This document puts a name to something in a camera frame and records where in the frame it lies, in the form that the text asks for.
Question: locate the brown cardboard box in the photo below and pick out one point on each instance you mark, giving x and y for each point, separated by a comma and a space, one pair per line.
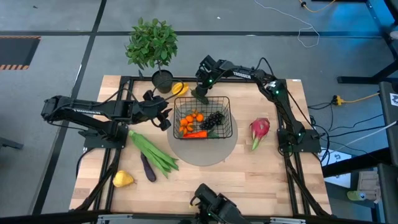
368, 183

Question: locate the white printed paper sheet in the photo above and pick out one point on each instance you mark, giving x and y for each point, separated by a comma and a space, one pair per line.
337, 158

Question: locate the orange mandarin cluster with leaves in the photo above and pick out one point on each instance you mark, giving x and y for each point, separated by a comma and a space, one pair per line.
185, 123

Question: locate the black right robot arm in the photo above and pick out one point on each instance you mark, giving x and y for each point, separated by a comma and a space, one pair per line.
280, 102

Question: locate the purple toy eggplant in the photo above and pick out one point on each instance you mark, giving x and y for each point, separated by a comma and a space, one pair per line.
148, 169

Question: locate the black table stand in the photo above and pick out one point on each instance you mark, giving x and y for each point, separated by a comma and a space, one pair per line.
377, 74

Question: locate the dark toy grape bunch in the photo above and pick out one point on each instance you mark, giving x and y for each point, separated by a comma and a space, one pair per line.
213, 119

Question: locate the yellow toy pear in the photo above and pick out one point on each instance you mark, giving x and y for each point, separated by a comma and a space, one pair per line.
122, 179

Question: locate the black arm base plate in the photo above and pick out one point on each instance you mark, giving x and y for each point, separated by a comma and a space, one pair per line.
102, 143
311, 146

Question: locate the green bottle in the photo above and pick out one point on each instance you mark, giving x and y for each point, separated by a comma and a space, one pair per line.
356, 195

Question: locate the orange toy carrot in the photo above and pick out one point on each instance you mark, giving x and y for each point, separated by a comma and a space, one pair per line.
196, 134

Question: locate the potted green plant black pot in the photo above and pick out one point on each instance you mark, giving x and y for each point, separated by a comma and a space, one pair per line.
152, 46

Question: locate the black floor mat hazard stripes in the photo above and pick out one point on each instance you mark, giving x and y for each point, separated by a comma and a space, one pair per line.
17, 51

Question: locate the silver bracket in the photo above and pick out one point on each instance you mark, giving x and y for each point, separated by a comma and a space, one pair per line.
115, 217
287, 220

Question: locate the pink toy dragon fruit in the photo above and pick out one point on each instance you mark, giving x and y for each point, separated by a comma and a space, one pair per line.
259, 127

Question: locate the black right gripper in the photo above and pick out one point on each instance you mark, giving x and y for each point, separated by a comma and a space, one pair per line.
207, 70

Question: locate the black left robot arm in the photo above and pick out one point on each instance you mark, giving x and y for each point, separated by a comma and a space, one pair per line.
93, 112

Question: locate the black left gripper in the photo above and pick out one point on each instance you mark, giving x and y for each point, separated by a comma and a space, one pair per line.
154, 107

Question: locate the dark green toy cucumber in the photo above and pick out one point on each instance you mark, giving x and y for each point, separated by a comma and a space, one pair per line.
200, 97

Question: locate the black side desk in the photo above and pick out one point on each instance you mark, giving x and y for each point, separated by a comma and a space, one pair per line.
388, 140

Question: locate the round grey mat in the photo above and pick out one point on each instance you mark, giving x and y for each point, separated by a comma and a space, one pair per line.
202, 152

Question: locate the black aluminium table frame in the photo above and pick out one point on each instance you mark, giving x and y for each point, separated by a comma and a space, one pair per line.
186, 79

